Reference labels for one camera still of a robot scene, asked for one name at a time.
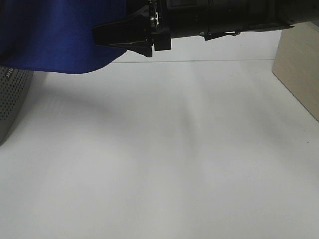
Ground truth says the grey perforated plastic basket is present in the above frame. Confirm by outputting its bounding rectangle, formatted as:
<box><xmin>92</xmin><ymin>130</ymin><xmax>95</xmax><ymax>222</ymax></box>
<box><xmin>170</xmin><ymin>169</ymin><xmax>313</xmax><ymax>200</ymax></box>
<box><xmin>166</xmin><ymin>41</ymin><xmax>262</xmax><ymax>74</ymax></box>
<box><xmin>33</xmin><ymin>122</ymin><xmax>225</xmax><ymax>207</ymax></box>
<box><xmin>0</xmin><ymin>66</ymin><xmax>34</xmax><ymax>144</ymax></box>

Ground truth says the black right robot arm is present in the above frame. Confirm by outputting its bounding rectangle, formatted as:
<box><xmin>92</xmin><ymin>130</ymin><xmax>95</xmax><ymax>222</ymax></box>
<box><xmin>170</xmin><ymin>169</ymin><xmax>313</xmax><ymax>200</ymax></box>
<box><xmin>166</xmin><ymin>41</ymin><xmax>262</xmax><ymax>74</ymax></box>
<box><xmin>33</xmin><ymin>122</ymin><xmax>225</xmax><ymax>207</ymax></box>
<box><xmin>92</xmin><ymin>0</ymin><xmax>319</xmax><ymax>57</ymax></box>

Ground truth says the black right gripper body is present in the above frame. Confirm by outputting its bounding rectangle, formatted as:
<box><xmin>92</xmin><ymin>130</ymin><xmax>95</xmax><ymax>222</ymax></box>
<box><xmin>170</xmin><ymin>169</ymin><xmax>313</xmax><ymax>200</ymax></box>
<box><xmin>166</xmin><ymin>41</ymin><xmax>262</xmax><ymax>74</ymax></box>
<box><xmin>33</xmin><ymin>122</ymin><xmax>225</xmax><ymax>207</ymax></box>
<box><xmin>149</xmin><ymin>0</ymin><xmax>210</xmax><ymax>51</ymax></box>

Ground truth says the blue microfibre towel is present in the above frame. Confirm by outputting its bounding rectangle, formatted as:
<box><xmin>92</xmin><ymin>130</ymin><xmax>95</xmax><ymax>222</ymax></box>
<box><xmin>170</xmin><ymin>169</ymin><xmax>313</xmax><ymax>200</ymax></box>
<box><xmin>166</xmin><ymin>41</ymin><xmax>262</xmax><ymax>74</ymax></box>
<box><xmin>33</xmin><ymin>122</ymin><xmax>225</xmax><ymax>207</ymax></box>
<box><xmin>0</xmin><ymin>0</ymin><xmax>126</xmax><ymax>74</ymax></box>

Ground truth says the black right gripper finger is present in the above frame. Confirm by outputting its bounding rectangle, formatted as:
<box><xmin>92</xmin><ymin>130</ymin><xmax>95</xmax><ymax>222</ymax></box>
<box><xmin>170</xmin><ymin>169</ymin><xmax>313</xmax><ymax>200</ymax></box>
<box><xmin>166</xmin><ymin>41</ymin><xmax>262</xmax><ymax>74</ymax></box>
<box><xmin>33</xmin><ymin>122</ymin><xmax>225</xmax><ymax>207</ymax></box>
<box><xmin>92</xmin><ymin>7</ymin><xmax>153</xmax><ymax>57</ymax></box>

